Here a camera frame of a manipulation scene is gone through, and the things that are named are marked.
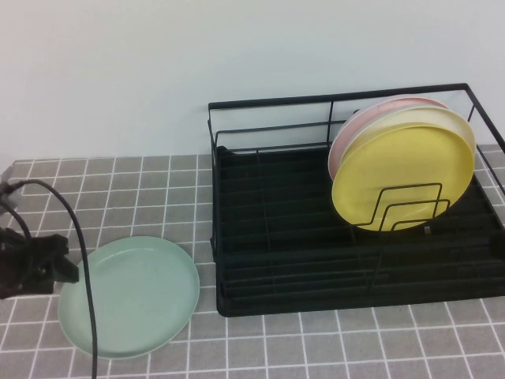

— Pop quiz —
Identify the black plastic drip tray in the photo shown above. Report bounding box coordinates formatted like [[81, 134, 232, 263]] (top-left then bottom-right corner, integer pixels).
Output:
[[211, 145, 505, 317]]

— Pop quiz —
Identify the green plate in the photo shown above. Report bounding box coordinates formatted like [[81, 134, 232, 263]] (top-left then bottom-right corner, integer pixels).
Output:
[[58, 235, 201, 360]]

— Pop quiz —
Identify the cream plate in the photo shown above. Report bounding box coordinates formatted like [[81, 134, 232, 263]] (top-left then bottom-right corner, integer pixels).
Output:
[[333, 105, 478, 174]]

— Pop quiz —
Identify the short black cable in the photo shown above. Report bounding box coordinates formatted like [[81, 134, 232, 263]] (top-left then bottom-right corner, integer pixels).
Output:
[[0, 200, 32, 240]]

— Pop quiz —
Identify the yellow plate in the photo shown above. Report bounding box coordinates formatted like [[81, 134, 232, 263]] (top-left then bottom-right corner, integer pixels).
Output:
[[331, 122, 476, 233]]

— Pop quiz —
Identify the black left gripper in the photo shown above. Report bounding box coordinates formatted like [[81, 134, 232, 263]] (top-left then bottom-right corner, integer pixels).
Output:
[[0, 227, 80, 302]]

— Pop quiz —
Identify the black wire dish rack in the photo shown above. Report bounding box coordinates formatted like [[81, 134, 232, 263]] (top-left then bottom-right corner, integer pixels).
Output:
[[208, 82, 505, 293]]

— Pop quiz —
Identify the grey checked tablecloth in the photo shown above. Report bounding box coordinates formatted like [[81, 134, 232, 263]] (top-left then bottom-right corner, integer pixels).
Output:
[[0, 144, 505, 379]]

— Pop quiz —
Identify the pink plate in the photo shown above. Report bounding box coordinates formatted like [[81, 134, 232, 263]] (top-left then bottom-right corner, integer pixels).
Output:
[[327, 96, 451, 182]]

